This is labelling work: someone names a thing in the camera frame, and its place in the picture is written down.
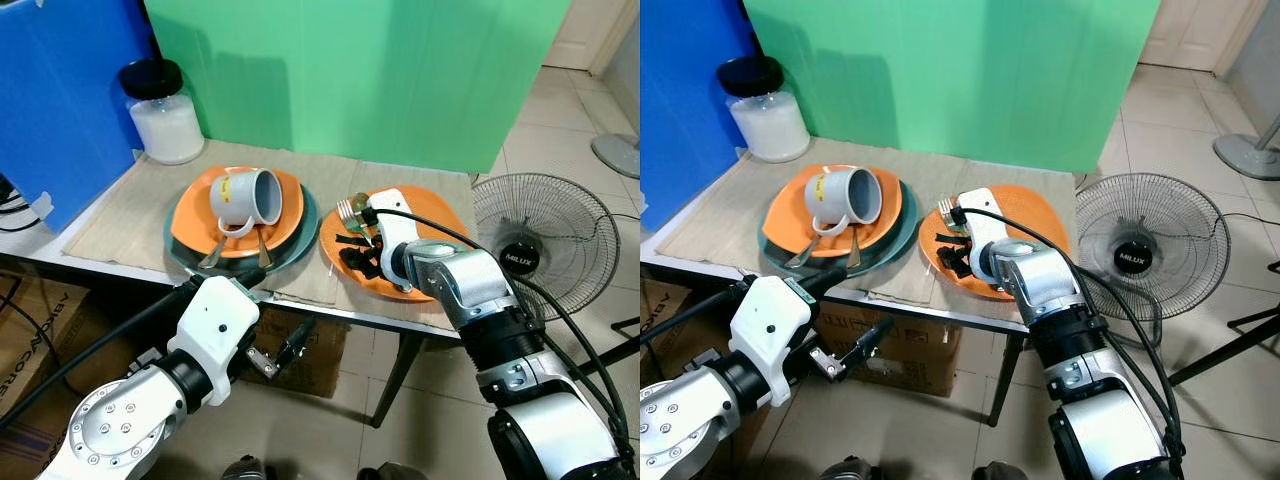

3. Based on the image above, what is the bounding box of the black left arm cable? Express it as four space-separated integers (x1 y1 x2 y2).
640 266 835 347
0 264 268 431

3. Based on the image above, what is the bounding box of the silver metal fork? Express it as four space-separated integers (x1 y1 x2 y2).
936 194 970 234
336 193 372 234

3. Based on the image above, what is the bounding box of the white room door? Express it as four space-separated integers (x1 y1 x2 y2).
543 0 628 73
1138 0 1253 73

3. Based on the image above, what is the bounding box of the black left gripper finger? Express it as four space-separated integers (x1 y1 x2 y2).
278 319 318 368
846 316 897 367

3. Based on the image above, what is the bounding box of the black cable bundle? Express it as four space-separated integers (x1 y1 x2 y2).
0 173 33 234

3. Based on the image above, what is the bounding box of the blue plastic panel board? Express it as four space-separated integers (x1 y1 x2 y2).
0 0 159 233
640 0 758 233

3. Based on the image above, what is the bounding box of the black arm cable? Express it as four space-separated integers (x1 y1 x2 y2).
362 205 635 473
950 203 1188 463
640 266 835 347
0 264 268 431

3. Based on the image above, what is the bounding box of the black floor fan MILUX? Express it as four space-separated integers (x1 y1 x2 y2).
1074 171 1232 323
471 172 602 323

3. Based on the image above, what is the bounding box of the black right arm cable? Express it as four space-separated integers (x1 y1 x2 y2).
362 205 635 473
950 203 1188 463

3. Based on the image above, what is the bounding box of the beige woven table mat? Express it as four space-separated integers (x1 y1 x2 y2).
62 140 482 332
655 138 1082 327

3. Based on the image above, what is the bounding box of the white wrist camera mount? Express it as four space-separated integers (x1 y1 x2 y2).
368 187 429 294
165 274 263 408
955 187 1023 293
729 274 819 408

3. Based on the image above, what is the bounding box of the black right robot foot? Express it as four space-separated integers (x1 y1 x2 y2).
970 460 1033 480
357 461 428 480

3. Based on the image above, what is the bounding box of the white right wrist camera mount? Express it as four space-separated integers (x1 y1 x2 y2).
368 187 429 294
955 187 1023 293

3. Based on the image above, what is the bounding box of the teal round plate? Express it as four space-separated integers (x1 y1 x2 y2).
163 182 321 279
757 180 920 279

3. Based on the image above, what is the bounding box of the orange plate under mug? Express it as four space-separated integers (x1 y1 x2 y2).
170 166 305 260
762 164 904 258

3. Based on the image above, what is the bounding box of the black stand leg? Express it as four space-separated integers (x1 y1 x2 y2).
1168 258 1280 388
598 318 641 369

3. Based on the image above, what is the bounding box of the black metal table leg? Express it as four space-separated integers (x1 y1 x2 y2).
371 330 423 430
984 330 1028 430

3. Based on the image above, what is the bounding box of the plain brown cardboard box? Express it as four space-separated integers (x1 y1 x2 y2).
245 305 353 400
812 303 963 400

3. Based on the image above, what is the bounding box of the green plastic panel board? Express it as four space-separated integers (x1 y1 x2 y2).
744 0 1162 174
144 0 572 177

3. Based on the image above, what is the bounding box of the printed brown cardboard box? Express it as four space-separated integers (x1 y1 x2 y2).
0 270 106 446
640 280 706 376

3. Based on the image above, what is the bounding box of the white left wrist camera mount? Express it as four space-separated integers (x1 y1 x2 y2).
165 274 263 408
729 274 819 408

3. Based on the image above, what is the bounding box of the bare orange plate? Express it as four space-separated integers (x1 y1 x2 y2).
918 184 1072 302
319 186 470 304

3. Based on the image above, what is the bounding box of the glass jar with black lid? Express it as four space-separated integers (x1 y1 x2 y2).
716 56 813 165
118 58 207 167

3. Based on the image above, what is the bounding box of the grey ceramic mug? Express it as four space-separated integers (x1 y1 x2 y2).
208 168 285 240
804 165 884 238

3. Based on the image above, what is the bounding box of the grey round fan base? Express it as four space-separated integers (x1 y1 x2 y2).
1212 108 1280 182
590 130 641 181

